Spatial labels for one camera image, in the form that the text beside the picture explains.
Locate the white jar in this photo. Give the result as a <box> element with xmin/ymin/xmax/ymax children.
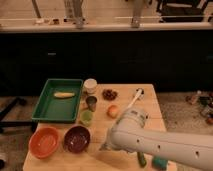
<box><xmin>84</xmin><ymin>78</ymin><xmax>97</xmax><ymax>94</ymax></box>

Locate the black office chair base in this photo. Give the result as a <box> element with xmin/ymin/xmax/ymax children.
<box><xmin>0</xmin><ymin>97</ymin><xmax>37</xmax><ymax>133</ymax></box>

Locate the orange-red bowl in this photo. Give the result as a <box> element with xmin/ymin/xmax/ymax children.
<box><xmin>28</xmin><ymin>127</ymin><xmax>59</xmax><ymax>159</ymax></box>

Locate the small green cup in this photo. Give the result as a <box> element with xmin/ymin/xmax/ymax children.
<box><xmin>80</xmin><ymin>110</ymin><xmax>93</xmax><ymax>126</ymax></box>

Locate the light blue towel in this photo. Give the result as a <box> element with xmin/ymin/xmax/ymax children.
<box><xmin>99</xmin><ymin>130</ymin><xmax>114</xmax><ymax>151</ymax></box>

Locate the orange peach fruit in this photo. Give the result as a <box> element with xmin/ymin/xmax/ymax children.
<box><xmin>107</xmin><ymin>105</ymin><xmax>119</xmax><ymax>118</ymax></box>

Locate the green cucumber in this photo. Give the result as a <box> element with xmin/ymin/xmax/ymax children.
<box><xmin>137</xmin><ymin>152</ymin><xmax>147</xmax><ymax>168</ymax></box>

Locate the green plastic tray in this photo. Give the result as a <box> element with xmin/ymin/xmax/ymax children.
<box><xmin>32</xmin><ymin>79</ymin><xmax>83</xmax><ymax>123</ymax></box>

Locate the teal sponge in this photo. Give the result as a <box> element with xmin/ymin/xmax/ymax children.
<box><xmin>152</xmin><ymin>156</ymin><xmax>168</xmax><ymax>171</ymax></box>

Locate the dark metal cup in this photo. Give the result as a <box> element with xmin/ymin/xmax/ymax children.
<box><xmin>86</xmin><ymin>96</ymin><xmax>97</xmax><ymax>112</ymax></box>

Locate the brown grape bunch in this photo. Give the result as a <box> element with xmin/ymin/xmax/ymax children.
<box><xmin>102</xmin><ymin>89</ymin><xmax>118</xmax><ymax>101</ymax></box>

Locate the white handled dish brush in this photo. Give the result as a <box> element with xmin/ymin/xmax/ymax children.
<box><xmin>128</xmin><ymin>88</ymin><xmax>144</xmax><ymax>108</ymax></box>

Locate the dark maroon bowl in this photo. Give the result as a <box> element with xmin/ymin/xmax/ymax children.
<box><xmin>63</xmin><ymin>126</ymin><xmax>90</xmax><ymax>154</ymax></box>

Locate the yellow corn cob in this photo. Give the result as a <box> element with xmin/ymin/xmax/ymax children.
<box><xmin>54</xmin><ymin>92</ymin><xmax>75</xmax><ymax>99</ymax></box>

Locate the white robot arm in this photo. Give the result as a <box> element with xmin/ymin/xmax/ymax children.
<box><xmin>106</xmin><ymin>108</ymin><xmax>213</xmax><ymax>171</ymax></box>

